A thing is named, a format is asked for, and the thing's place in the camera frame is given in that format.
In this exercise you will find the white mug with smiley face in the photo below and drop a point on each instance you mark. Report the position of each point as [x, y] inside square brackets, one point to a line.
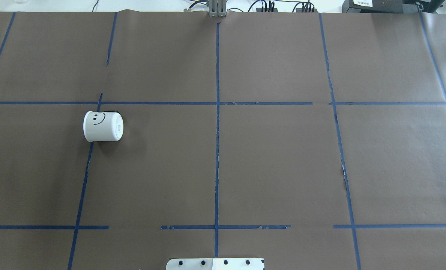
[103, 126]

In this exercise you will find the white metal mounting plate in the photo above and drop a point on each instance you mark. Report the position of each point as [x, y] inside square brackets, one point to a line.
[215, 264]

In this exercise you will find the black power strip left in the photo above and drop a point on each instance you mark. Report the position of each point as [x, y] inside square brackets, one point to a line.
[267, 6]

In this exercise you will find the black power strip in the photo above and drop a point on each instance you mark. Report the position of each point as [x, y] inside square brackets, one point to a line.
[267, 6]
[304, 7]

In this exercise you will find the black power strip right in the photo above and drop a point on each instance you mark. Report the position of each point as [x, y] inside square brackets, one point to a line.
[304, 7]

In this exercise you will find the black equipment box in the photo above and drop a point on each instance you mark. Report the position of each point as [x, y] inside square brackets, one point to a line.
[390, 6]

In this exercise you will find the aluminium profile post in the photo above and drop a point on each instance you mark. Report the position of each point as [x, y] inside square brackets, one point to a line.
[217, 8]

